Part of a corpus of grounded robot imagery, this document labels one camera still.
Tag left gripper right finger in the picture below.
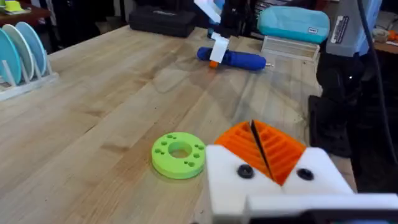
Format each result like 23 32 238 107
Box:
251 119 356 197

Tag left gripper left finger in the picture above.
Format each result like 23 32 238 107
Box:
205 120 282 224

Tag blue electric screwdriver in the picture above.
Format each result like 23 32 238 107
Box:
196 46 275 72

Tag green disc with holes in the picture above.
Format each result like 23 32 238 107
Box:
150 131 207 180

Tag black zip case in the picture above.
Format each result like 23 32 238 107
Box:
128 5 197 39

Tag clear plastic box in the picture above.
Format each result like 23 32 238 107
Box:
260 35 321 64

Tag teal zip pouch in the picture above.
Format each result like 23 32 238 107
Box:
257 6 331 45

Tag light blue plate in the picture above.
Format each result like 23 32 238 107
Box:
15 21 48 77

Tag white plate rack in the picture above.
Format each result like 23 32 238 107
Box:
0 49 60 102

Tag pale green plate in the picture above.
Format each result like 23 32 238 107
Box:
1 24 35 81

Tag yellow-green box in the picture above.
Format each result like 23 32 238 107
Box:
3 0 26 13

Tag teal plate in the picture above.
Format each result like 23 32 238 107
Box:
0 27 22 85

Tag black cable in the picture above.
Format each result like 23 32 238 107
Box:
356 0 398 156

